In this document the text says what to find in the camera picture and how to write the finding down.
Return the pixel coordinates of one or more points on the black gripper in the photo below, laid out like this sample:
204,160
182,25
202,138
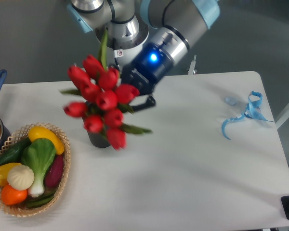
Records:
145,71

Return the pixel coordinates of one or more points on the red tulip bouquet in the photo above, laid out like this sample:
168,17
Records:
101,85

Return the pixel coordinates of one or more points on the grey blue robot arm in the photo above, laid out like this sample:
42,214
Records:
178,24

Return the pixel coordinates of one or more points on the black ribbed vase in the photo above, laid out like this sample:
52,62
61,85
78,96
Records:
96,139

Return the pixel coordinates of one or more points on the small light blue cap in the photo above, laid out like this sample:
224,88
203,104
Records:
230,100

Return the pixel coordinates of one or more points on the blue ribbon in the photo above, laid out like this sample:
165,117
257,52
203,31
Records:
252,111

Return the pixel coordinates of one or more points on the purple sweet potato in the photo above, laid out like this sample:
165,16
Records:
54,175

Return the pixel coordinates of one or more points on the green bok choy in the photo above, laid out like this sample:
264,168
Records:
38,156

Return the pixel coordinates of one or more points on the woven bamboo basket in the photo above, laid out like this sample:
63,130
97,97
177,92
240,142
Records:
19,210

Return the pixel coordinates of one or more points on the dark green cucumber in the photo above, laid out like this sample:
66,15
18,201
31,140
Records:
14,153

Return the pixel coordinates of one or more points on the white steamed bun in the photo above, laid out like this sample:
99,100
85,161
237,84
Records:
20,177

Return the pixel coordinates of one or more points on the green bean pods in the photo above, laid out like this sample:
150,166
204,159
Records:
39,201

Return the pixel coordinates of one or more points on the yellow bell pepper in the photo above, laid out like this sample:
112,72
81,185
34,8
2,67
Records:
4,170

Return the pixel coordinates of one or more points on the orange fruit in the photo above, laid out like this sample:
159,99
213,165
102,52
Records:
11,196

